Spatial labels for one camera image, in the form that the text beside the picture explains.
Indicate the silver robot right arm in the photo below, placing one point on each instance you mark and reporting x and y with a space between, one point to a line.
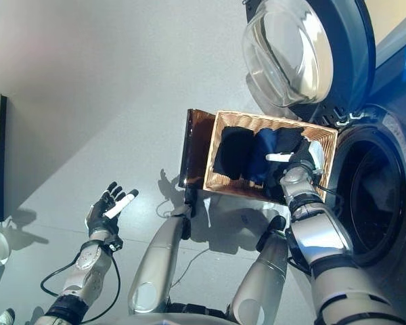
325 237

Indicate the round glass washer door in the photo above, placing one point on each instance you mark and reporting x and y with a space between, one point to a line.
291 61

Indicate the silver robot left leg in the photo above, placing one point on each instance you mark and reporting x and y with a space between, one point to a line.
155 267

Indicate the silver robot leg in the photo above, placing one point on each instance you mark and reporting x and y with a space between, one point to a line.
155 267
264 281

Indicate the grey robot torso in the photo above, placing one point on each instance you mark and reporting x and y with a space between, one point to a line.
165 320

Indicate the glossy brown wooden stool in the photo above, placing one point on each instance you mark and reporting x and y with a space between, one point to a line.
198 145

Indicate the folded black garment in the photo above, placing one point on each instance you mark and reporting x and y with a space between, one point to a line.
233 152

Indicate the dark navy garment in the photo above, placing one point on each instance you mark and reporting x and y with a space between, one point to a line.
286 142

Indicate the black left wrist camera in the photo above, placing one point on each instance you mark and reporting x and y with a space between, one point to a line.
115 243

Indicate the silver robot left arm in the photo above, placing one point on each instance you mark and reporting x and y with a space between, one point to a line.
88 271

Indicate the grey front-load washing machine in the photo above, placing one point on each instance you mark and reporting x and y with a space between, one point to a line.
392 169

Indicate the silver robot right leg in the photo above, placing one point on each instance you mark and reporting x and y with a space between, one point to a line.
264 281

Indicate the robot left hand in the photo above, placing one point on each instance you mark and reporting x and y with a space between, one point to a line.
101 220

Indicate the woven wicker laundry basket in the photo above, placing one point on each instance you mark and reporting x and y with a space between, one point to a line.
230 189

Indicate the blue garment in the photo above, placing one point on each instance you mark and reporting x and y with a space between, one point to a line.
260 159

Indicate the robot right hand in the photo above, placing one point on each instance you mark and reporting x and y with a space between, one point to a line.
302 155

